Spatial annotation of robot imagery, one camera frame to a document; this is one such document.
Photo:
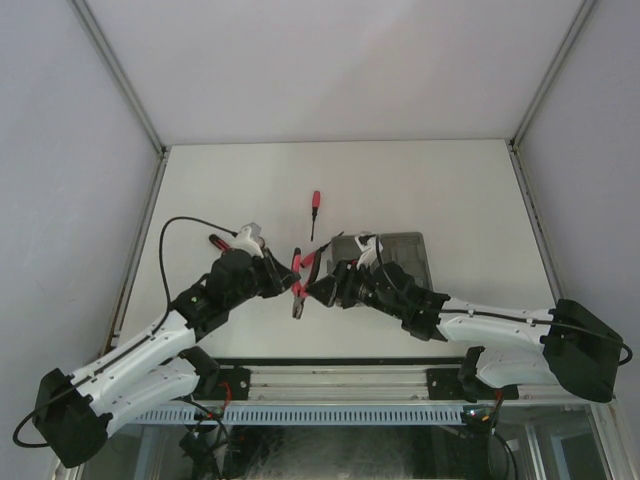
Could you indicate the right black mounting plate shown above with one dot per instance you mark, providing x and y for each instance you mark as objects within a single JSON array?
[{"x": 451, "y": 384}]

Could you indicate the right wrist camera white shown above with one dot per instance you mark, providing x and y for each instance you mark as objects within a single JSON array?
[{"x": 369, "y": 246}]

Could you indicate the black mounting plate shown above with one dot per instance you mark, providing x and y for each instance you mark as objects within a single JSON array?
[
  {"x": 225, "y": 384},
  {"x": 451, "y": 384}
]

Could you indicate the red screwdriver upper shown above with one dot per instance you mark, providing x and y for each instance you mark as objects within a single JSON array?
[{"x": 316, "y": 201}]

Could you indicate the right aluminium frame post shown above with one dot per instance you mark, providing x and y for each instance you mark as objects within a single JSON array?
[{"x": 515, "y": 143}]

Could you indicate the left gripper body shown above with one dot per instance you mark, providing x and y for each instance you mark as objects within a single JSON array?
[{"x": 259, "y": 283}]

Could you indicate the red black pliers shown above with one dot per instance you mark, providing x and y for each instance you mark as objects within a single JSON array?
[{"x": 307, "y": 268}]

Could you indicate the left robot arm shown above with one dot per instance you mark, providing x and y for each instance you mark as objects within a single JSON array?
[{"x": 77, "y": 413}]

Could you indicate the grey slotted cable duct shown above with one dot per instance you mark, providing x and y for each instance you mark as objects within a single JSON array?
[{"x": 183, "y": 414}]

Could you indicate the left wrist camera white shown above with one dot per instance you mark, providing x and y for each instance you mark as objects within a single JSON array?
[{"x": 248, "y": 239}]

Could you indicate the red utility knife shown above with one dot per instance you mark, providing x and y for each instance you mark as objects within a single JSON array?
[{"x": 219, "y": 243}]

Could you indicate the aluminium front rail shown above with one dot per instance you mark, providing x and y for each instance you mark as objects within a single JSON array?
[{"x": 339, "y": 383}]

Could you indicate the grey plastic tool case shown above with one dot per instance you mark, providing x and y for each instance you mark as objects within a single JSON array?
[{"x": 407, "y": 249}]

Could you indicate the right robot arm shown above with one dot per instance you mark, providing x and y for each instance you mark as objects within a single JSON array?
[{"x": 565, "y": 345}]

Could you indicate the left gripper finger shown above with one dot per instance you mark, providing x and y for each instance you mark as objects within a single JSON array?
[
  {"x": 280, "y": 283},
  {"x": 275, "y": 269}
]

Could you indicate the aluminium frame post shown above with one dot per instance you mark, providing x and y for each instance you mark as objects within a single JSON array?
[
  {"x": 515, "y": 143},
  {"x": 110, "y": 60}
]

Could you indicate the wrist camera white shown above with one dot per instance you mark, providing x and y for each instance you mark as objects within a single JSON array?
[
  {"x": 369, "y": 246},
  {"x": 248, "y": 239}
]

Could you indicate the left aluminium frame post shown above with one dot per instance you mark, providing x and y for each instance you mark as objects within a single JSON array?
[{"x": 110, "y": 60}]

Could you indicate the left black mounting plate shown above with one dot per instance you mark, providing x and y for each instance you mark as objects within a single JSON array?
[{"x": 225, "y": 384}]

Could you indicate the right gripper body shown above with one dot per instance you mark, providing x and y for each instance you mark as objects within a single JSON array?
[{"x": 360, "y": 290}]

